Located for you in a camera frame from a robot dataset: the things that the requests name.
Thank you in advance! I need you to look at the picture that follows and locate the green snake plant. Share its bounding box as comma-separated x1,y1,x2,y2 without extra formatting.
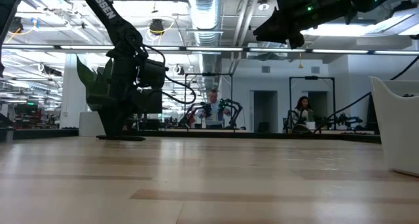
76,55,114,113

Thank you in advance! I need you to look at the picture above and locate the silver ceiling duct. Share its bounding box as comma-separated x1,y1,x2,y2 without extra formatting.
185,0,225,75

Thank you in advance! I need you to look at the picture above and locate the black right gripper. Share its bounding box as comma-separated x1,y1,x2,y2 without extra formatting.
253,0,354,50

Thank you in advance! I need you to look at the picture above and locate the fluorescent ceiling light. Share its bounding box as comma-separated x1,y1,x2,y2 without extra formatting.
299,22,373,38

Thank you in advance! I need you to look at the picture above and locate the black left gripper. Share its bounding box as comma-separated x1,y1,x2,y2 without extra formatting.
98,47,147,137

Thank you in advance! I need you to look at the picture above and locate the black ceiling device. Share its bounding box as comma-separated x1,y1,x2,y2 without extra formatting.
8,16,24,34
149,18,166,37

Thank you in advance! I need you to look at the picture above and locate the black aluminium table frame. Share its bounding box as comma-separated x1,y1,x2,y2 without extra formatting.
0,127,382,145

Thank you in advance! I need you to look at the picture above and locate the white column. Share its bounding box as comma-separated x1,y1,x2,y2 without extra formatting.
60,52,90,130

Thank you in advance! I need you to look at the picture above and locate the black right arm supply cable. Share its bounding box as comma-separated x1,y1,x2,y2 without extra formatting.
313,55,419,134

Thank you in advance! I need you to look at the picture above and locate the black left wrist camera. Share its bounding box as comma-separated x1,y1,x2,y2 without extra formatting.
139,58,168,90

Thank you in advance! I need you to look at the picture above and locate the white plant pot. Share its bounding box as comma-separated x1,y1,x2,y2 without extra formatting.
78,111,109,138

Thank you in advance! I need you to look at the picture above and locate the grey plastic tray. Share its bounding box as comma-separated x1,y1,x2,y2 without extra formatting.
369,75,419,178

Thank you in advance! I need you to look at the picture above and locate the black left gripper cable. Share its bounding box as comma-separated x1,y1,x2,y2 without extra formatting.
140,44,198,105

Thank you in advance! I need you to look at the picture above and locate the person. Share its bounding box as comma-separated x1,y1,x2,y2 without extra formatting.
293,96,315,132
196,88,232,130

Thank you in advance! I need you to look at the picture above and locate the black gantry frame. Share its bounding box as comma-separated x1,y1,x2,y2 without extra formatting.
289,75,336,130
184,72,234,130

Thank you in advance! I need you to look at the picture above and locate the overhead light bar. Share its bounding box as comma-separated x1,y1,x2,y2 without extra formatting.
0,43,419,56

